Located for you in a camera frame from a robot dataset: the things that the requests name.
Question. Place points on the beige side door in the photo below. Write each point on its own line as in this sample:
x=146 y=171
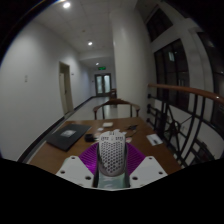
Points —
x=65 y=88

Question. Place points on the small black box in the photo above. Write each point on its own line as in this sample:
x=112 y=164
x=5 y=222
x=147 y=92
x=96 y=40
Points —
x=89 y=137

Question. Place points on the black rectangular mouse pad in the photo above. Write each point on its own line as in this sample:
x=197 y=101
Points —
x=68 y=134

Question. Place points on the small white card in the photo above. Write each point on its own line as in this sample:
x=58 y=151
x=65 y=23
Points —
x=107 y=124

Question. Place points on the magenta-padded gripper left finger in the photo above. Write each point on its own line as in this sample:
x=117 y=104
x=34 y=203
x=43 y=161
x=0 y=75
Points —
x=76 y=169

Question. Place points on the dark framed window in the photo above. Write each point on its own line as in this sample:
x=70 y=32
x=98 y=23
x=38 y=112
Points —
x=173 y=73

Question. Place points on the wooden-topped metal railing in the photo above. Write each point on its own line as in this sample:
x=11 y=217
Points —
x=186 y=123

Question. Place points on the group of ceiling lights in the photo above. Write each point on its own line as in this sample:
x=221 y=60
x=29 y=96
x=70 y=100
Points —
x=87 y=33

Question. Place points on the white perforated computer mouse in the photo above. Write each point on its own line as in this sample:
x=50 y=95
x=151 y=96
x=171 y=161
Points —
x=112 y=152

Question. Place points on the white paper sheet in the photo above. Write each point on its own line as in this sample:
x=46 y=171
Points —
x=154 y=139

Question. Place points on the wooden armchair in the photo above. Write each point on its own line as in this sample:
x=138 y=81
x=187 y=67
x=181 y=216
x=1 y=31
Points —
x=116 y=107

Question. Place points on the glass double door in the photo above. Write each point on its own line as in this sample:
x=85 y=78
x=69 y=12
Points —
x=103 y=84

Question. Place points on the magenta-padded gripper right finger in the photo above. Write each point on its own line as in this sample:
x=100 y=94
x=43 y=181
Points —
x=146 y=170

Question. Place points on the green exit sign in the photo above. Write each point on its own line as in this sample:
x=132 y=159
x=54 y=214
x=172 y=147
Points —
x=102 y=68

